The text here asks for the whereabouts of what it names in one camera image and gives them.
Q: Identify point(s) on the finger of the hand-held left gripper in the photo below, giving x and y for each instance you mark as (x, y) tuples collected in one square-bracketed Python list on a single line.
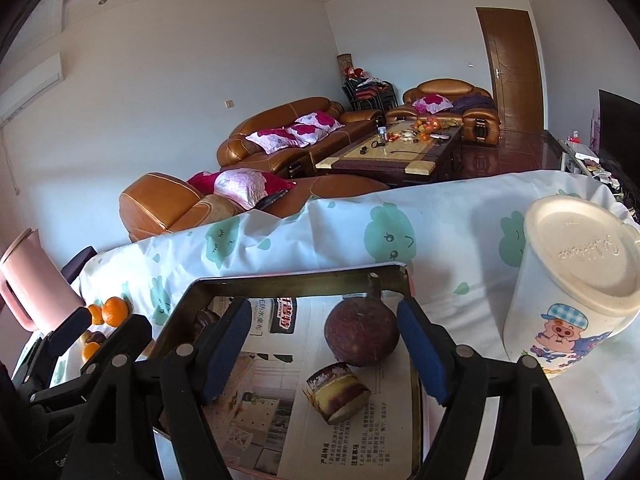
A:
[(70, 330), (125, 335)]

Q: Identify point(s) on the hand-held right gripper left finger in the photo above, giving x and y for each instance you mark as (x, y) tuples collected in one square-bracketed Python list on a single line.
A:
[(227, 345)]

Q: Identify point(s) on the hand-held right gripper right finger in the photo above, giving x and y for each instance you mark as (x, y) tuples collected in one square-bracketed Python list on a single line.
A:
[(425, 355)]

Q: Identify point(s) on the large orange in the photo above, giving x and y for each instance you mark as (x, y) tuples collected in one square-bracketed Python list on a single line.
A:
[(115, 311)]

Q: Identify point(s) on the small orange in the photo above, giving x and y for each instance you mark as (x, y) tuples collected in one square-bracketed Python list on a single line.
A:
[(95, 314)]

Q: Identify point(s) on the metal tray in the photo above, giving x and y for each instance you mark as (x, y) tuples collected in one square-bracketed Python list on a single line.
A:
[(280, 285)]

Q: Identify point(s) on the newspaper sheet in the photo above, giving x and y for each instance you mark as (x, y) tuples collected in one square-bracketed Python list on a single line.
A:
[(280, 360)]

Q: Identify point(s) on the pink kettle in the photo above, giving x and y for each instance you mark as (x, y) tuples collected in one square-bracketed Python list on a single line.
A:
[(35, 285)]

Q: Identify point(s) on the dark chair back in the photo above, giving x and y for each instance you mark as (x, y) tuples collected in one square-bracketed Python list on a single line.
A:
[(77, 265)]

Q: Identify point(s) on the purple round fruit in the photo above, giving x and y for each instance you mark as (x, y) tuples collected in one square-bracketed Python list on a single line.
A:
[(360, 332)]

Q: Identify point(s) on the brown striped cylinder piece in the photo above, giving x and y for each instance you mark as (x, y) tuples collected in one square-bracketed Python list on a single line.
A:
[(335, 390)]

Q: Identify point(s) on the cream mug with pig print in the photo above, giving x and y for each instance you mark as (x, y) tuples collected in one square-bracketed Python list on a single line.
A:
[(540, 340)]

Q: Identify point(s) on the brown leather lounge sofa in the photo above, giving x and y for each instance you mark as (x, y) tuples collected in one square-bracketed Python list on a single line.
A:
[(155, 200)]

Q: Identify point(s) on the white tablecloth with green print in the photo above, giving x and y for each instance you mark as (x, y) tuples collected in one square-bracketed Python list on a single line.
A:
[(325, 240)]

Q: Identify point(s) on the black remote control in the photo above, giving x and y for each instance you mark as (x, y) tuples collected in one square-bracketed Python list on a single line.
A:
[(272, 200)]

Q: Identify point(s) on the pale pink cushion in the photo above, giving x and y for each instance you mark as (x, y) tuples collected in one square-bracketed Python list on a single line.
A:
[(240, 185)]

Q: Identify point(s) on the magenta cushion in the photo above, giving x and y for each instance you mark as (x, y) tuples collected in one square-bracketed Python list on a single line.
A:
[(202, 180)]

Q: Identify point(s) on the cream mug lid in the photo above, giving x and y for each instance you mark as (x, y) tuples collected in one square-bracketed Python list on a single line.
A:
[(575, 255)]

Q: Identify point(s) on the dark wooden coffee table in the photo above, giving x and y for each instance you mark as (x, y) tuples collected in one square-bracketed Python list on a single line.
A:
[(390, 160)]

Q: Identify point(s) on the pink floral cushion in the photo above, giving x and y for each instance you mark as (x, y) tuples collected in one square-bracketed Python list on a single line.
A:
[(272, 139), (432, 104), (320, 120), (310, 132)]

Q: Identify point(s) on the pile of fruit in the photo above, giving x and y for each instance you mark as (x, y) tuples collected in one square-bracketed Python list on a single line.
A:
[(422, 125)]

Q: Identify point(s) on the long brown leather sofa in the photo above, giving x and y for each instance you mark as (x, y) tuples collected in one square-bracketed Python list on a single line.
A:
[(280, 115)]

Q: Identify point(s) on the white air conditioner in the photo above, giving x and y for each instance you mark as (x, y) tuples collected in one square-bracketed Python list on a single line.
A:
[(30, 92)]

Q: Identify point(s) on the television stand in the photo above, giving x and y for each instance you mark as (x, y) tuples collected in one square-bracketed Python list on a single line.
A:
[(575, 152)]

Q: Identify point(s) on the purple blanket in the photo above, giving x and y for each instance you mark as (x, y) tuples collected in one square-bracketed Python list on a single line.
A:
[(472, 102)]

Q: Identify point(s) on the stack of black chairs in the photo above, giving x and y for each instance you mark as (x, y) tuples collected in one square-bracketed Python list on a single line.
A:
[(365, 95)]

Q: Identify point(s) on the brown leather armchair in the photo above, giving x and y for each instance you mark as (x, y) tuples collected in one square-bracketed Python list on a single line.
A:
[(440, 87)]

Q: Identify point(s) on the black television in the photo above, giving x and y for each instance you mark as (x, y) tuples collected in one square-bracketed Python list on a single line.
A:
[(620, 130)]

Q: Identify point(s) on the tall patterned vase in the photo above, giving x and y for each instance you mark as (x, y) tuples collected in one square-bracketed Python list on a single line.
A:
[(344, 65)]

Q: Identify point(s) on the brown wooden door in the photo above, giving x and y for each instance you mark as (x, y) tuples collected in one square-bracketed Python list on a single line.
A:
[(510, 60)]

